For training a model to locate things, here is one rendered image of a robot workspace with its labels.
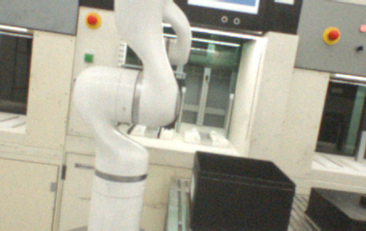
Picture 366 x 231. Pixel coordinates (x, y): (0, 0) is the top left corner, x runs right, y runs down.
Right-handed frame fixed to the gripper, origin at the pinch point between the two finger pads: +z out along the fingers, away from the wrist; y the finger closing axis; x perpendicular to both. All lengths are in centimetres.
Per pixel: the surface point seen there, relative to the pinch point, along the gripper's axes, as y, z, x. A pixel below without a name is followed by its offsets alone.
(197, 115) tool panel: 26, 100, -31
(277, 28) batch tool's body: 46, 15, 18
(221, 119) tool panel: 43, 105, -32
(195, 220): 19, -37, -46
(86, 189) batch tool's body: -23, 15, -60
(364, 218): 67, -36, -39
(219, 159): 27.6, -10.3, -33.7
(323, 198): 61, -21, -39
